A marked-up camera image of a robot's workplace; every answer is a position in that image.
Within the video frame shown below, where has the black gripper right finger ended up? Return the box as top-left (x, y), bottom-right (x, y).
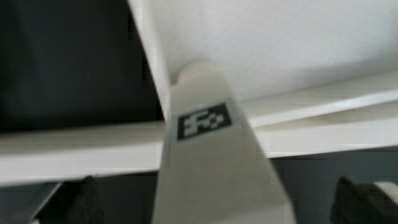
top-left (331, 177), bottom-right (398, 224)

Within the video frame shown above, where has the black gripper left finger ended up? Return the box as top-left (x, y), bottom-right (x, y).
top-left (36, 176), bottom-right (105, 224)

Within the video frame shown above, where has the white desk leg front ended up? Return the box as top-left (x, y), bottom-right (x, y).
top-left (152, 62), bottom-right (297, 224)

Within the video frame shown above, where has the white desk top tray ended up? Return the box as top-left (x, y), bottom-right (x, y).
top-left (128, 0), bottom-right (398, 127)

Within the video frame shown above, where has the white L-shaped fence wall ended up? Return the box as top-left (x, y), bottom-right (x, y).
top-left (0, 99), bottom-right (398, 188)

